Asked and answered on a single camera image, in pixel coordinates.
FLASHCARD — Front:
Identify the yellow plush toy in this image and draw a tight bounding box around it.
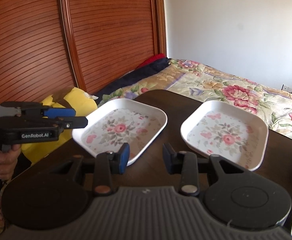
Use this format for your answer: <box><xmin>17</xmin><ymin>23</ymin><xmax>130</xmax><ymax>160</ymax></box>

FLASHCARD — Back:
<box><xmin>21</xmin><ymin>87</ymin><xmax>97</xmax><ymax>164</ymax></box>

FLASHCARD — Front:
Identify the floral white square plate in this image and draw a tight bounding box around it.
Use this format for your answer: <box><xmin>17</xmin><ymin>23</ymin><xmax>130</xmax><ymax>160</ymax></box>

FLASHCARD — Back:
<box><xmin>180</xmin><ymin>100</ymin><xmax>269</xmax><ymax>171</ymax></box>
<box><xmin>72</xmin><ymin>98</ymin><xmax>168</xmax><ymax>166</ymax></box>

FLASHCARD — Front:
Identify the wooden slatted wardrobe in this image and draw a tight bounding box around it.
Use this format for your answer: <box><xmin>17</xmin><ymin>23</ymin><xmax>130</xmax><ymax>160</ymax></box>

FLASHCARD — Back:
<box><xmin>0</xmin><ymin>0</ymin><xmax>166</xmax><ymax>102</ymax></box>

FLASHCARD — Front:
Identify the person's left hand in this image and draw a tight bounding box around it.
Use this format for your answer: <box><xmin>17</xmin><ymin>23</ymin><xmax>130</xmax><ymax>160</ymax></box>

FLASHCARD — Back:
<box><xmin>0</xmin><ymin>145</ymin><xmax>21</xmax><ymax>180</ymax></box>

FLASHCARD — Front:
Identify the floral bed quilt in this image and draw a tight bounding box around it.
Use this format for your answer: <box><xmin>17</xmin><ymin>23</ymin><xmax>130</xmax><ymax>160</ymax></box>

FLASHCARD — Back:
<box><xmin>98</xmin><ymin>59</ymin><xmax>292</xmax><ymax>139</ymax></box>

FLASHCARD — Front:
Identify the red cloth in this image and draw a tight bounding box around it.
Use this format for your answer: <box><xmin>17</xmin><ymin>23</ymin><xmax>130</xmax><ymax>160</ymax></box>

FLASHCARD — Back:
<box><xmin>136</xmin><ymin>53</ymin><xmax>166</xmax><ymax>69</ymax></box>

